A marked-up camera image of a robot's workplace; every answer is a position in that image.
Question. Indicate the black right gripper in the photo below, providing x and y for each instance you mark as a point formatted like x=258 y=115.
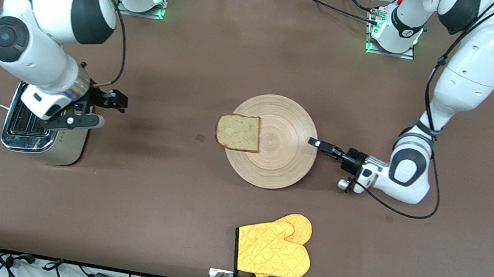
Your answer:
x=97 y=99

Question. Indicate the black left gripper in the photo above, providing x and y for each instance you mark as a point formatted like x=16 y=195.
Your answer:
x=351 y=159

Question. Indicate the round wooden plate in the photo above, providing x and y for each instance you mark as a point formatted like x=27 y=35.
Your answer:
x=283 y=153

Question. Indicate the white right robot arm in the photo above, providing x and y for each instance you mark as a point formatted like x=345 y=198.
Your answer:
x=37 y=51

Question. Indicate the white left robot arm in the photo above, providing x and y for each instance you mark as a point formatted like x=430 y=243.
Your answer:
x=479 y=65

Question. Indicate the chrome two-slot toaster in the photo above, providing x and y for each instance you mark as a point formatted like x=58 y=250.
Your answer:
x=67 y=147

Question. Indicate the slice of bread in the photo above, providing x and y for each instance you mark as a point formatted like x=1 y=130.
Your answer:
x=238 y=132

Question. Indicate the yellow quilted oven mitt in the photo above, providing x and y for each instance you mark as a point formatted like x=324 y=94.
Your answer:
x=300 y=225
x=269 y=253

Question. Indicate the small brown tape patch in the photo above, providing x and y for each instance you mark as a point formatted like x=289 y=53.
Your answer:
x=200 y=137

